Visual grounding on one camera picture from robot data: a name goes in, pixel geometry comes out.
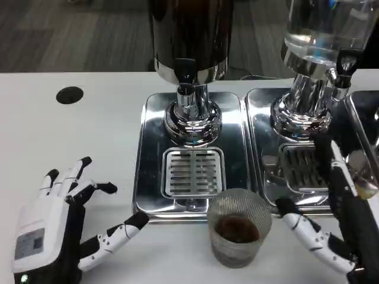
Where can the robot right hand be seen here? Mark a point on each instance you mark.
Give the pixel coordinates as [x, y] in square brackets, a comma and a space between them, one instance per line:
[361, 230]

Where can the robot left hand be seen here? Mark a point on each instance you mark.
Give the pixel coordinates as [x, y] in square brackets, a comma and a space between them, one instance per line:
[44, 219]

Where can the clear ribbed glass cup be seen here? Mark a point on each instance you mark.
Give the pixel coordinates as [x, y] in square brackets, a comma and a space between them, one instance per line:
[237, 233]

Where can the slotted steel drain grid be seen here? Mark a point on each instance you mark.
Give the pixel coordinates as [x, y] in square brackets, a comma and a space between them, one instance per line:
[302, 168]
[192, 174]

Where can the steel drip tray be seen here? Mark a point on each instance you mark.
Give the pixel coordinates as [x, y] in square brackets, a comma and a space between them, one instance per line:
[234, 142]
[365, 118]
[263, 142]

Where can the black round table grommet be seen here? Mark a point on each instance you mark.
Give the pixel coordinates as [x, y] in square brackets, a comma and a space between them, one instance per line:
[70, 95]

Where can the clear drink dispenser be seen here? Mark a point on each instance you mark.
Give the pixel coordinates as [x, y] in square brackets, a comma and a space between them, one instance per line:
[308, 85]

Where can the dark drink dispenser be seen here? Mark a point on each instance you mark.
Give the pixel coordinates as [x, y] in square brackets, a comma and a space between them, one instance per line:
[189, 35]

